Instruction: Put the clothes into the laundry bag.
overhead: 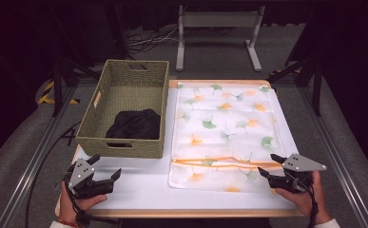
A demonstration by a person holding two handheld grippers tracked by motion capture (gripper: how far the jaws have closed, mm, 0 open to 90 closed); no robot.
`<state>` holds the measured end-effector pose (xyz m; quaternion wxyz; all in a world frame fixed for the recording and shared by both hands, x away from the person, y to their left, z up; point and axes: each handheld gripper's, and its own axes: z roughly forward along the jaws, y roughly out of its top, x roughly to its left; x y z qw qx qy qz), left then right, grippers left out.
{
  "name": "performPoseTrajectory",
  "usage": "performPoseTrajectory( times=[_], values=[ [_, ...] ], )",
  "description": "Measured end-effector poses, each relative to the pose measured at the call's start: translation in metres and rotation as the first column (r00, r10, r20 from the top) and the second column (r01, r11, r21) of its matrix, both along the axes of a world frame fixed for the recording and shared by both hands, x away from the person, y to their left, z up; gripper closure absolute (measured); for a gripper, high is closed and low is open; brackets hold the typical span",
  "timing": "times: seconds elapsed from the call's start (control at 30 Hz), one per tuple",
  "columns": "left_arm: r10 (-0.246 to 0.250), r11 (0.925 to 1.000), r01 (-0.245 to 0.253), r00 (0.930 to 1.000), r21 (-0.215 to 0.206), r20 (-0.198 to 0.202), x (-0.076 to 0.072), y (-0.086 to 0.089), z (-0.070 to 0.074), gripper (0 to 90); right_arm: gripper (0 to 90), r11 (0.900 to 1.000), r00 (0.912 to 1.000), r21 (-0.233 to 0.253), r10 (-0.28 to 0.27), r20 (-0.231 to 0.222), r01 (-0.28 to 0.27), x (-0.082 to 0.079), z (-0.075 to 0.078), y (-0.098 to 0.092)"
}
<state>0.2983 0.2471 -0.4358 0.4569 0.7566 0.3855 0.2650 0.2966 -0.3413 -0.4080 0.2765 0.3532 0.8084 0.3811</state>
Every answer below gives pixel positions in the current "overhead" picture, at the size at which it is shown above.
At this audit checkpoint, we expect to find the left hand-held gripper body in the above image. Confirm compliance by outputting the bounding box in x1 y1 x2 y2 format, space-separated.
65 158 115 200

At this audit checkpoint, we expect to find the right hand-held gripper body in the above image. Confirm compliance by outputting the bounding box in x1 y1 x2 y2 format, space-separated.
266 153 328 195

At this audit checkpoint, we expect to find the person's right hand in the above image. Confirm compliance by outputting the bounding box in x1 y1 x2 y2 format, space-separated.
274 170 332 225

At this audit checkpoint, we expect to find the person's left hand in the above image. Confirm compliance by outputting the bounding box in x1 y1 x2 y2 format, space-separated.
58 180 108 224

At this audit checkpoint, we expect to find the black cloth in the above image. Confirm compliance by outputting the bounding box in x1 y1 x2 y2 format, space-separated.
105 108 162 141

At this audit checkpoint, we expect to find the green woven basket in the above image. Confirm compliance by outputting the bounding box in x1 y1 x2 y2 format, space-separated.
74 59 170 160

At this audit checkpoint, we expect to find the yellow black hazard tape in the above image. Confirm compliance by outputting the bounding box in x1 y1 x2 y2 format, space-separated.
37 80 81 105

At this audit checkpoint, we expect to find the black metal stand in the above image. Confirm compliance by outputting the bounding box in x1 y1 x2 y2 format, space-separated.
266 55 324 118
51 56 101 118

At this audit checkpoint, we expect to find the white metal stand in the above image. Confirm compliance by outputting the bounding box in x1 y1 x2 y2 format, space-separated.
175 4 266 73

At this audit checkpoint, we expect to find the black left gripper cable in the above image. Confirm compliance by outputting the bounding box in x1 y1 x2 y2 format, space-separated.
63 170 92 227

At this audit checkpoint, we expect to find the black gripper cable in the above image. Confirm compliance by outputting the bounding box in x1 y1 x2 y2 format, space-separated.
294 179 320 228
63 170 92 227

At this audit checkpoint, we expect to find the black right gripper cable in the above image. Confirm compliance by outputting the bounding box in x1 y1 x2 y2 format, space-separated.
294 179 320 228

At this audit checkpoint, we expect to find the black floor cable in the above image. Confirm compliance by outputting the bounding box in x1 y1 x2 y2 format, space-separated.
24 121 83 228

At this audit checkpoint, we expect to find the red bracelet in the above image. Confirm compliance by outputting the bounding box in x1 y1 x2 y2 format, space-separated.
57 218 80 228

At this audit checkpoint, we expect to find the aluminium floor rail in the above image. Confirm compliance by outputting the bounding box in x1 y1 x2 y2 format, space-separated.
298 86 368 228
0 86 79 228

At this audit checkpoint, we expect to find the white leaf-print drawstring bag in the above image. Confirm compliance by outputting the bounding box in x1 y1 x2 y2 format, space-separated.
167 81 286 194

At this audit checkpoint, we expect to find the bundle of floor cables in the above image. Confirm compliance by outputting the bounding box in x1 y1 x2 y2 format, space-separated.
126 26 181 54

